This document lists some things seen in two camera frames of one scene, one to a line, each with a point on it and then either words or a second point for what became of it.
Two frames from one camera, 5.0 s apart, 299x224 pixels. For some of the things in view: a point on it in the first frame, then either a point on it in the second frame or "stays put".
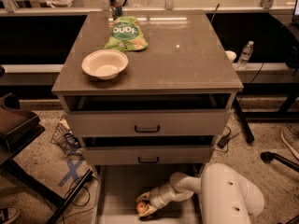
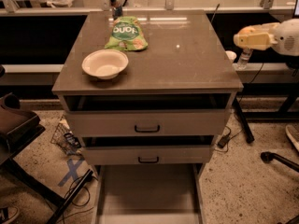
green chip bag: (126, 35) stays put
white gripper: (157, 198) -> (286, 37)
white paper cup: (232, 56) stays put
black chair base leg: (266, 157) stays put
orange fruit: (141, 207) -> (247, 30)
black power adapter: (221, 142) stays put
